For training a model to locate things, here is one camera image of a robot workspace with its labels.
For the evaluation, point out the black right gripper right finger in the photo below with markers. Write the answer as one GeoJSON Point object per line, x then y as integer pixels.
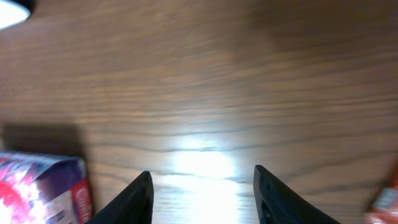
{"type": "Point", "coordinates": [278, 204]}

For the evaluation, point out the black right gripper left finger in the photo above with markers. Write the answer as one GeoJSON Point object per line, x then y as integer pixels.
{"type": "Point", "coordinates": [134, 205]}

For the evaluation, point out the purple red snack bag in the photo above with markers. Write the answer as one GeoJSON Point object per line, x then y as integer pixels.
{"type": "Point", "coordinates": [44, 189]}

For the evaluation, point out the red Top chocolate bar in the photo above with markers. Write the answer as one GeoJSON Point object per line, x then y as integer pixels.
{"type": "Point", "coordinates": [383, 209]}

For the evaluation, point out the white barcode scanner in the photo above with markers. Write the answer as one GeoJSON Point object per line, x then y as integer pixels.
{"type": "Point", "coordinates": [14, 12]}

